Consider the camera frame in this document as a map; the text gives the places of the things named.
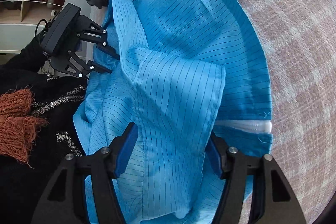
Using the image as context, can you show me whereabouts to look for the blue striped work coat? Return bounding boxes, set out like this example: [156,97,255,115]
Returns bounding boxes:
[73,0,272,223]

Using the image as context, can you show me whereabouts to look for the black sparkly sleeve left forearm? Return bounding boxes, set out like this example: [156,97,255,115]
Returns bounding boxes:
[1,38,87,121]

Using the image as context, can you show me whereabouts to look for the wooden shelf unit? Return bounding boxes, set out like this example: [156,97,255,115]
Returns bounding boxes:
[1,0,66,55]

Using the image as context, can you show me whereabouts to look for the orange knit scarf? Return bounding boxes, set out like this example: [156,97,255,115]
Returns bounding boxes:
[1,89,48,164]

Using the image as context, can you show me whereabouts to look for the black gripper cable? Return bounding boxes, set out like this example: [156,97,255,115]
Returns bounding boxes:
[34,18,53,41]

